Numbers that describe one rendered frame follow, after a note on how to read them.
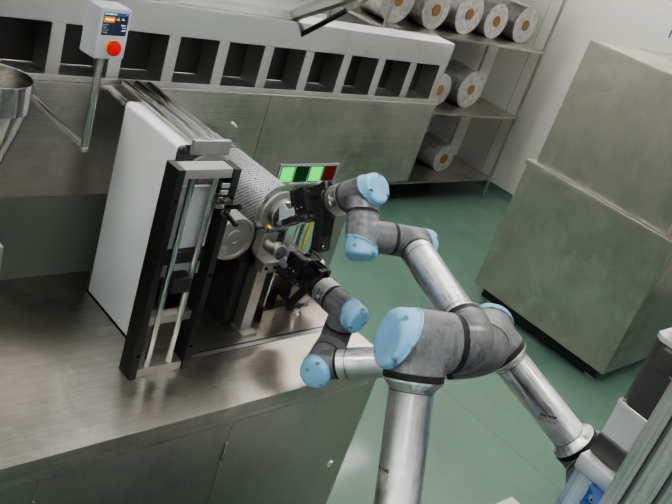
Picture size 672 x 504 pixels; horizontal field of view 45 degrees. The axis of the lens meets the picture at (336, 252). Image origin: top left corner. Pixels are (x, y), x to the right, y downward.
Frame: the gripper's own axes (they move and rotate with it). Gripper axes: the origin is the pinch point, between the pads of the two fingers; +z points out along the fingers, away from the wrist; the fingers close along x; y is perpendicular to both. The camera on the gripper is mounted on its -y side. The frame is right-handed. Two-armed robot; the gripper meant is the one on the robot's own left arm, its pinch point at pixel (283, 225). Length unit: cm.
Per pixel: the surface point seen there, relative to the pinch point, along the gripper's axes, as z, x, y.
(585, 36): 137, -451, 146
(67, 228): 41, 38, 10
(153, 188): 2.5, 34.4, 11.5
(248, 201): 5.6, 5.4, 7.8
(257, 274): 8.8, 4.1, -11.0
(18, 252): 44, 50, 5
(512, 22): 160, -391, 159
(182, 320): 10.0, 27.9, -19.4
